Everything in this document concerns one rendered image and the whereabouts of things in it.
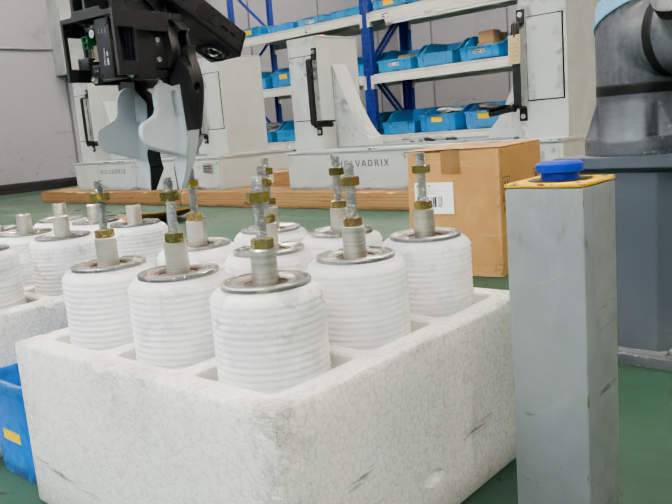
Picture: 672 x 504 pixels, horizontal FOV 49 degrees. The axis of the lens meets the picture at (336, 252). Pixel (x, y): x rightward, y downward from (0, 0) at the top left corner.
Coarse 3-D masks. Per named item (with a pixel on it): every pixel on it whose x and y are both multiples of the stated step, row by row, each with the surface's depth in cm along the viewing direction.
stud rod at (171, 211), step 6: (168, 180) 67; (168, 186) 67; (168, 204) 67; (174, 204) 67; (168, 210) 67; (174, 210) 67; (168, 216) 67; (174, 216) 67; (168, 222) 68; (174, 222) 67; (168, 228) 68; (174, 228) 68
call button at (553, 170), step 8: (560, 160) 63; (568, 160) 62; (576, 160) 62; (536, 168) 63; (544, 168) 62; (552, 168) 61; (560, 168) 61; (568, 168) 61; (576, 168) 61; (544, 176) 62; (552, 176) 62; (560, 176) 61; (568, 176) 61; (576, 176) 62
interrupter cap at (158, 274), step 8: (192, 264) 71; (200, 264) 71; (208, 264) 71; (216, 264) 70; (144, 272) 69; (152, 272) 69; (160, 272) 69; (192, 272) 69; (200, 272) 66; (208, 272) 66; (144, 280) 66; (152, 280) 65; (160, 280) 65; (168, 280) 65; (176, 280) 65; (184, 280) 65
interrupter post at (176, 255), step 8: (184, 240) 69; (168, 248) 67; (176, 248) 67; (184, 248) 68; (168, 256) 67; (176, 256) 67; (184, 256) 68; (168, 264) 68; (176, 264) 67; (184, 264) 68; (168, 272) 68; (176, 272) 67; (184, 272) 68
